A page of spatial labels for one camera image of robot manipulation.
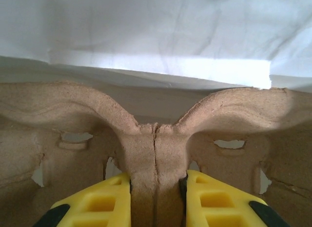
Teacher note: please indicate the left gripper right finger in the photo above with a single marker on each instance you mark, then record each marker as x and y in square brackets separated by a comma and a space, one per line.
[214, 205]

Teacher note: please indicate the brown pulp cup carrier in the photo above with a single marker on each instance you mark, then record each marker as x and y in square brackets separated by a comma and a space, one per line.
[156, 151]

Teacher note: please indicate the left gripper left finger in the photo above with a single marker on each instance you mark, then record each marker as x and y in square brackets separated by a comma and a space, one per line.
[102, 205]

